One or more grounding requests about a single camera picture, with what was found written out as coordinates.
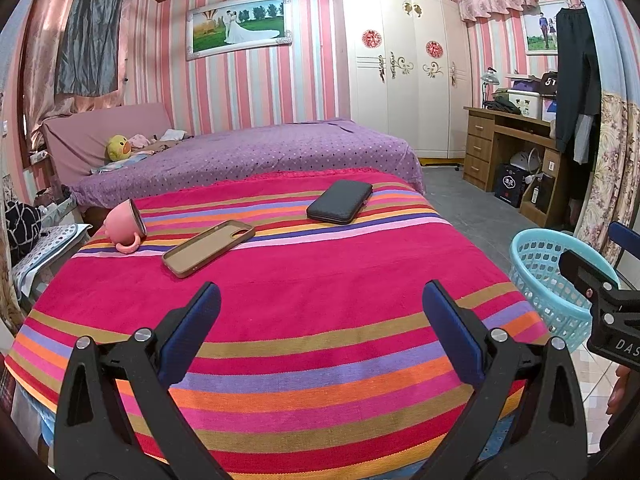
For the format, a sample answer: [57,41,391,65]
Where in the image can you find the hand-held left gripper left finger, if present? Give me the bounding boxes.
[54,281,232,480]

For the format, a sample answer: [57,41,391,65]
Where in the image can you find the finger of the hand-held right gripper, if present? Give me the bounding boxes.
[559,250,621,311]
[607,221,640,271]

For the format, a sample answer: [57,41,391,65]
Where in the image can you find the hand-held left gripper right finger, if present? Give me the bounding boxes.
[415,280,588,480]

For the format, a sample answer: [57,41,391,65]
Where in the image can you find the blue plastic basket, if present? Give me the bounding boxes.
[509,229,621,353]

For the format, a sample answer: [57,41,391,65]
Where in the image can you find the person's right hand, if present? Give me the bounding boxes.
[607,364,635,415]

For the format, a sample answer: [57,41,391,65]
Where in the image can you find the beige floral curtain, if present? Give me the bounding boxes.
[575,92,640,266]

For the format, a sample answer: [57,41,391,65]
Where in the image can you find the tan phone case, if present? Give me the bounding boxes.
[161,220,256,279]

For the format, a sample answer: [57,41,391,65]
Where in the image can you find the dark blue box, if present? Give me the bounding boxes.
[494,162,526,208]

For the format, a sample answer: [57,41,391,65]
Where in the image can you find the striped blanket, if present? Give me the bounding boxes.
[4,167,551,480]

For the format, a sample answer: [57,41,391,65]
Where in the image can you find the pink mug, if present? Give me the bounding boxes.
[103,198,147,254]

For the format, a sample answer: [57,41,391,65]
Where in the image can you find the wooden desk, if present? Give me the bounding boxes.
[462,106,576,227]

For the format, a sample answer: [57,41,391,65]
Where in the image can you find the polka dot cushion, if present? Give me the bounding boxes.
[12,224,91,286]

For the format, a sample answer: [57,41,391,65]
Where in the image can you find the black wallet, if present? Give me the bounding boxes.
[306,180,374,225]

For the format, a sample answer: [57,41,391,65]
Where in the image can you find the white storage box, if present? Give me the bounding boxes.
[505,91,543,121]

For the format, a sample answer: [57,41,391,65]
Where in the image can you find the dark hanging clothes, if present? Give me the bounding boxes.
[554,7,601,166]

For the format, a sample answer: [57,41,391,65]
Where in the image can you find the black cloth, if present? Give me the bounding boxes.
[482,100,523,116]

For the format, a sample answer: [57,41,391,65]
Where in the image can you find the purple bedspread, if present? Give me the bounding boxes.
[67,119,426,209]

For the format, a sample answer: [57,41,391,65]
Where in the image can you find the yellow duck plush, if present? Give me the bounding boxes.
[106,134,132,163]

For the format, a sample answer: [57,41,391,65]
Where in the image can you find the black and white patterned bag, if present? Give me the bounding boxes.
[2,200,43,266]

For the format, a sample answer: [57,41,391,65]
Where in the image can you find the desk lamp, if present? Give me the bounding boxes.
[480,67,498,108]

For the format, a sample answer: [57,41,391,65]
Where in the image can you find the pink covered headboard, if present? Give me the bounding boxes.
[41,102,173,176]

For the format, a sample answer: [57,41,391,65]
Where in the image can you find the white wardrobe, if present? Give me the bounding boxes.
[334,0,473,166]

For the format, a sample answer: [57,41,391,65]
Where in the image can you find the small framed photo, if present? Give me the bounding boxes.
[524,2,560,56]

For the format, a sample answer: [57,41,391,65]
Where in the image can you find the framed wedding photo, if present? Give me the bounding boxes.
[186,0,292,61]

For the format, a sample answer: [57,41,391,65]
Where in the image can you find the shiny pink curtain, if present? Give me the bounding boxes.
[22,0,151,151]

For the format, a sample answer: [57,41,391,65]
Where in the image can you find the grey curtain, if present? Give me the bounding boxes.
[55,0,125,96]

